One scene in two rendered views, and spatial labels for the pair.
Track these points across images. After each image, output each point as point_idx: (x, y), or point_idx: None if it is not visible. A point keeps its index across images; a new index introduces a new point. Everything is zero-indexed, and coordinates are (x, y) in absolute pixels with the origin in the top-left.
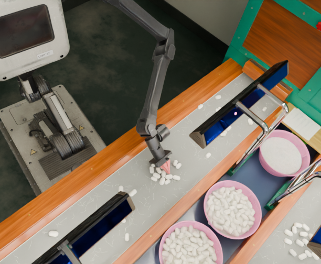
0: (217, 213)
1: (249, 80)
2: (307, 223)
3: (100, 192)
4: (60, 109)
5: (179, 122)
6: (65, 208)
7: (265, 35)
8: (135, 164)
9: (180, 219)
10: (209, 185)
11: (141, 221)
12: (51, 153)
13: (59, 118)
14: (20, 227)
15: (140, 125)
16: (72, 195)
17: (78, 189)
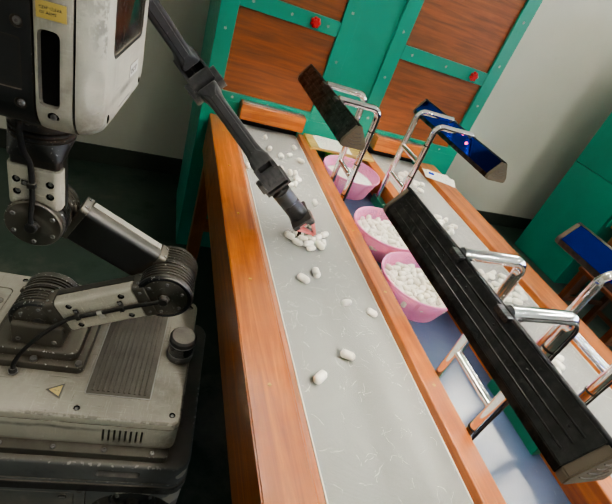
0: (384, 241)
1: (249, 129)
2: None
3: (289, 298)
4: (125, 222)
5: (251, 189)
6: (286, 343)
7: (251, 61)
8: (275, 248)
9: None
10: (353, 222)
11: (357, 291)
12: (96, 365)
13: (137, 237)
14: (283, 407)
15: (268, 175)
16: (276, 320)
17: (272, 308)
